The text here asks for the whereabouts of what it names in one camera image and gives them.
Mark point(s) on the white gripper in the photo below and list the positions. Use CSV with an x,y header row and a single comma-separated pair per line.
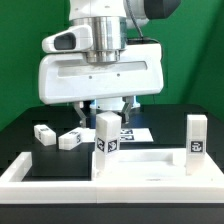
x,y
67,75

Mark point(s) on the white desk tabletop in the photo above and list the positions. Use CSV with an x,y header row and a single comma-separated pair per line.
x,y
151,165

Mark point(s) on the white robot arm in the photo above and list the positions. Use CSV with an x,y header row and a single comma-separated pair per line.
x,y
94,60

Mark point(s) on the marker tag sheet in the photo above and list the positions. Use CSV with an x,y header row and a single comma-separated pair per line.
x,y
127,135

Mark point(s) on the white U-shaped fence frame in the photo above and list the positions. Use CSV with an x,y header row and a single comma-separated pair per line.
x,y
14,190

